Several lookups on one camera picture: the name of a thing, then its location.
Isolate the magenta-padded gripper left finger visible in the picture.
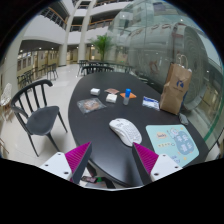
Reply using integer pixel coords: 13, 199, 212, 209
39, 141, 93, 185

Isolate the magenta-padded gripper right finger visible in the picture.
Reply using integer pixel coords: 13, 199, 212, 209
131, 142, 184, 186

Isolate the white perforated computer mouse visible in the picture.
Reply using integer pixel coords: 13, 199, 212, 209
108, 117, 143, 148

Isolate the light teal cartoon mouse pad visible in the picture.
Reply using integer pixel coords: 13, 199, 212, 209
145, 124, 200, 168

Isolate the black spindle-back chair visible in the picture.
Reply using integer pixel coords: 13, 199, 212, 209
10, 79, 69, 158

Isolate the clear bag with cookie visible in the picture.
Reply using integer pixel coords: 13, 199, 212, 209
76, 97, 108, 115

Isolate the grey folded pouch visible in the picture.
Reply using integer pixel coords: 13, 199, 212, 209
178, 113, 190, 126

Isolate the white and blue tissue pack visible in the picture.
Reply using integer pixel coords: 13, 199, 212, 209
141, 95, 161, 112

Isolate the small blue-capped bottle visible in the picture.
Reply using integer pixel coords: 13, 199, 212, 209
122, 88, 132, 106

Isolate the small white box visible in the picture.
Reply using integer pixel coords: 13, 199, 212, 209
90, 87, 101, 97

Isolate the flat white box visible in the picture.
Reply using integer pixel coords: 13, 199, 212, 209
105, 93, 118, 104

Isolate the flat brown packet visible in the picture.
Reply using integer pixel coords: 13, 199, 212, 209
104, 87, 120, 95

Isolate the brown paper bag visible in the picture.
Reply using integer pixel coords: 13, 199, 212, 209
159, 54, 194, 116

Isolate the black curved-back chair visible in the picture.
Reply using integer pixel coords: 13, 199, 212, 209
81, 64, 115, 76

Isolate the group of black chairs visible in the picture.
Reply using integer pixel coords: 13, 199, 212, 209
16, 63, 60, 89

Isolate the white chair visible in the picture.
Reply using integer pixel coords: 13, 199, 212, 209
0, 82, 14, 114

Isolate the green potted plant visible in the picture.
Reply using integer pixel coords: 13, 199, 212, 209
89, 33, 115, 63

